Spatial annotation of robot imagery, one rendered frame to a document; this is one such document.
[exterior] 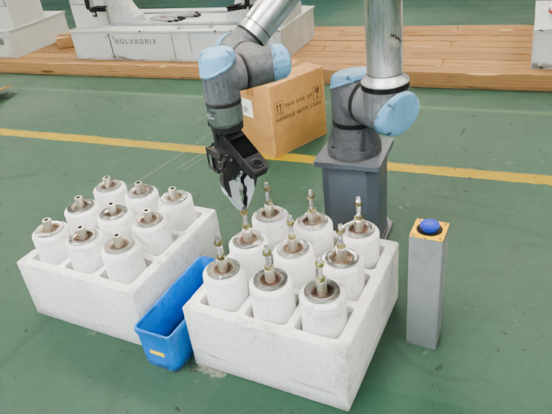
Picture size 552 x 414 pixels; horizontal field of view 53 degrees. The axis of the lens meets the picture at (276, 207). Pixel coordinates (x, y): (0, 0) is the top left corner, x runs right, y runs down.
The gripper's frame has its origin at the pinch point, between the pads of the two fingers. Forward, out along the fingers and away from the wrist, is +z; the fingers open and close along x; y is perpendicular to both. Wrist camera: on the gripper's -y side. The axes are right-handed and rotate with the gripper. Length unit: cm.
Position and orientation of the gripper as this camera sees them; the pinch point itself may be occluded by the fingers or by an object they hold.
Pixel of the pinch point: (244, 205)
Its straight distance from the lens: 126.1
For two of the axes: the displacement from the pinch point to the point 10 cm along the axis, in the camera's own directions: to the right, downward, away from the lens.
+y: -6.1, -3.6, 7.1
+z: 1.0, 8.5, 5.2
